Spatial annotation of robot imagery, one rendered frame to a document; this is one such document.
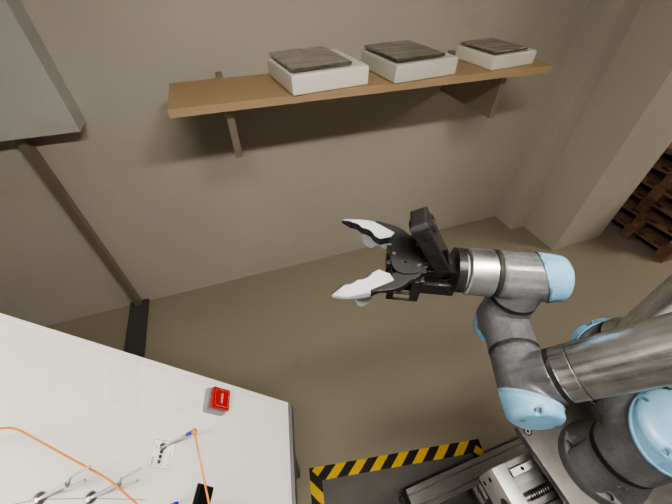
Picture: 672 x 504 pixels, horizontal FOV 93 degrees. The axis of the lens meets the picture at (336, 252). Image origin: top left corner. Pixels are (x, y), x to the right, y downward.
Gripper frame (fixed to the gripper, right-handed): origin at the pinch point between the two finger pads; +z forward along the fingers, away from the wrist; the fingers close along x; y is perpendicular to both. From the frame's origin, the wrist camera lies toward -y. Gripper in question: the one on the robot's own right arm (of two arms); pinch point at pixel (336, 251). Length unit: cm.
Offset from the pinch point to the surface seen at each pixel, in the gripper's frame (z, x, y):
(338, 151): 17, 148, 84
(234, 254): 91, 103, 147
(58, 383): 49, -20, 20
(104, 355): 48, -13, 25
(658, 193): -239, 194, 139
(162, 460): 33, -29, 37
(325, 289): 22, 96, 173
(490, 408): -85, 21, 163
